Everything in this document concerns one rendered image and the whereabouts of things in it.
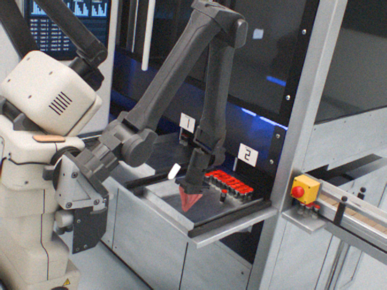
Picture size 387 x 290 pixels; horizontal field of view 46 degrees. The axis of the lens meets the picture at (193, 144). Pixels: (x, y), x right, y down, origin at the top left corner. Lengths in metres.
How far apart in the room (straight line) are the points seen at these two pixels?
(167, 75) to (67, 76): 0.23
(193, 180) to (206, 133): 0.15
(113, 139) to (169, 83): 0.18
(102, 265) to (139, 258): 0.32
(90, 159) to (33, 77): 0.25
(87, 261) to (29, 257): 1.44
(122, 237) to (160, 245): 0.32
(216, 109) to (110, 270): 1.58
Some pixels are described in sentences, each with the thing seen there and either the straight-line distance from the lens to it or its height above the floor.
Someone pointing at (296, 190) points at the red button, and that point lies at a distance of 1.56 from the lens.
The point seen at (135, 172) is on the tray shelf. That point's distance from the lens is 1.74.
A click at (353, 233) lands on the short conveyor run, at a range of 1.67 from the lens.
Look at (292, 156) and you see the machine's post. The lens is 1.58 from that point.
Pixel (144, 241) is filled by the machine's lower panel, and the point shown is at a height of 0.31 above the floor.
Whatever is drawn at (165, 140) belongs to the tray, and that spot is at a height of 0.88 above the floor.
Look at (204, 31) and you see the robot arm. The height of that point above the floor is 1.52.
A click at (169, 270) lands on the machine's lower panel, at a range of 2.26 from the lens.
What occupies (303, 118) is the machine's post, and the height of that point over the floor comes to 1.24.
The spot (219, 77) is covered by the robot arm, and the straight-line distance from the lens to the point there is 1.20.
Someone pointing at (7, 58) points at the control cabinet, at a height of 1.18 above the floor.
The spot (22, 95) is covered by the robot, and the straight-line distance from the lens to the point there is 1.13.
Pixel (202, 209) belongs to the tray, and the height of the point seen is 0.88.
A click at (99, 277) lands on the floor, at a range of 2.61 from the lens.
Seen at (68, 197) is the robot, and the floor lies 1.15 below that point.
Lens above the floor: 1.68
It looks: 23 degrees down
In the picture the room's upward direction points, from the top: 10 degrees clockwise
